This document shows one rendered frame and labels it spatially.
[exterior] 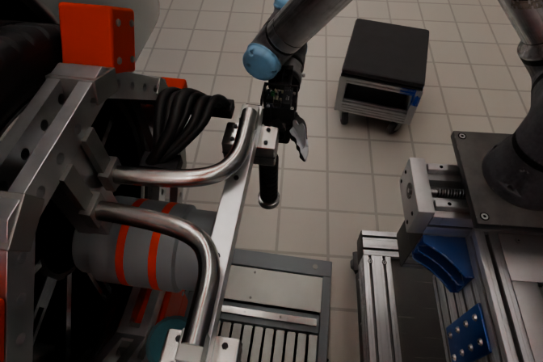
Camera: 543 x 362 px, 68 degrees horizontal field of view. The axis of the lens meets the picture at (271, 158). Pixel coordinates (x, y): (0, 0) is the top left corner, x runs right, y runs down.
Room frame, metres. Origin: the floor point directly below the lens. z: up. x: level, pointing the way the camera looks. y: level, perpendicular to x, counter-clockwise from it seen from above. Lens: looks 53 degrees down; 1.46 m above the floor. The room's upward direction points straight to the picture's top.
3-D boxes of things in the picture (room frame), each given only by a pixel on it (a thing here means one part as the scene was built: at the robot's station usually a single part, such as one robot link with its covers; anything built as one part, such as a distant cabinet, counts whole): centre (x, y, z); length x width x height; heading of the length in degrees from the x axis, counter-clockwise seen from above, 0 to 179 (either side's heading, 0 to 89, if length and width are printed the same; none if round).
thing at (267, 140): (0.44, 0.04, 0.93); 0.09 x 0.05 x 0.05; 82
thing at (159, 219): (0.18, 0.16, 1.03); 0.19 x 0.18 x 0.11; 82
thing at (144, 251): (0.29, 0.19, 0.85); 0.21 x 0.14 x 0.14; 82
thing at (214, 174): (0.38, 0.13, 1.03); 0.19 x 0.18 x 0.11; 82
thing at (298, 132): (0.51, -0.06, 0.85); 0.09 x 0.03 x 0.06; 23
